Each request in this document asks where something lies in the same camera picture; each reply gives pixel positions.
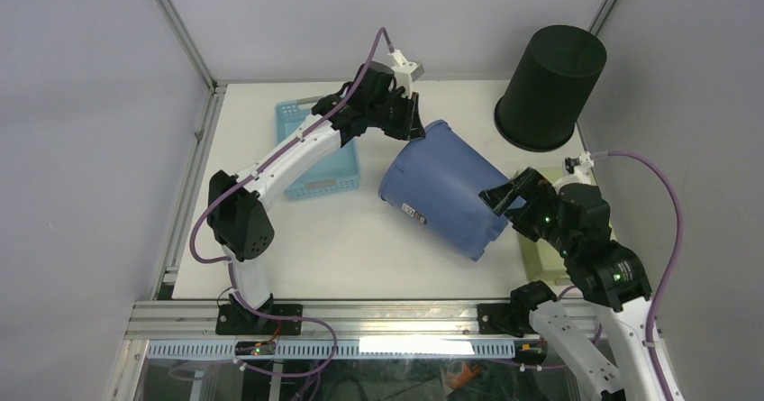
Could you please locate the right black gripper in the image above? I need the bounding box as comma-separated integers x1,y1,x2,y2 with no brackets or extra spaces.
477,166,575,255

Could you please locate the large blue plastic bucket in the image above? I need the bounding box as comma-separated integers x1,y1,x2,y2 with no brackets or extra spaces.
377,120,509,261

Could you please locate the yellow-green perforated basket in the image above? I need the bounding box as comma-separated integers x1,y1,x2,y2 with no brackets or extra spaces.
517,169,570,286

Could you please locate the light blue perforated basket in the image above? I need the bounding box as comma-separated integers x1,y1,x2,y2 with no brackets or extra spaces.
274,96,360,200

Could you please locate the large black plastic bucket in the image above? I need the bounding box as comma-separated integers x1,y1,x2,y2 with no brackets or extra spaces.
494,24,607,152

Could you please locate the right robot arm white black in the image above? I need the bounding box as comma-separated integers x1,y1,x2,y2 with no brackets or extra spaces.
479,168,676,400

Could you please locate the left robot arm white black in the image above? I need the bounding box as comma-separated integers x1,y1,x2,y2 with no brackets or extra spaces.
203,61,425,334

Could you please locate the orange object under table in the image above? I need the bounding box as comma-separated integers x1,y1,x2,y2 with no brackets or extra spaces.
445,360,482,390

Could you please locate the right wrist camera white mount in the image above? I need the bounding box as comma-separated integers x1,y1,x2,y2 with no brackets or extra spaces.
561,151,596,187

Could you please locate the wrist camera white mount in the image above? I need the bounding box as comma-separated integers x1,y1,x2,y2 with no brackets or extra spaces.
561,151,596,187
387,50,424,98

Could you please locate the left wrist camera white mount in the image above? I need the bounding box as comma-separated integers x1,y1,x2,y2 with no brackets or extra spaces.
387,50,424,98

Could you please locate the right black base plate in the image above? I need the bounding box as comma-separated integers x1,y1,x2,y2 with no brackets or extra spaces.
477,303,536,338

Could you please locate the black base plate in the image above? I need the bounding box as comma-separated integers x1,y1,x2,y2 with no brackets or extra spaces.
214,303,304,336
477,303,536,338

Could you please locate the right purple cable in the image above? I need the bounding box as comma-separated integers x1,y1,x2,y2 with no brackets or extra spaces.
537,150,685,401

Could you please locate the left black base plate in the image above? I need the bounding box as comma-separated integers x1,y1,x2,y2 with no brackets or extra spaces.
214,303,304,336

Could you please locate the aluminium front rail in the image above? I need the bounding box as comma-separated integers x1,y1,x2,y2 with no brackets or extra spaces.
124,299,505,340

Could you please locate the white slotted cable duct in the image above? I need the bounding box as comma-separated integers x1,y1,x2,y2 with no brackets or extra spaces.
146,338,517,361

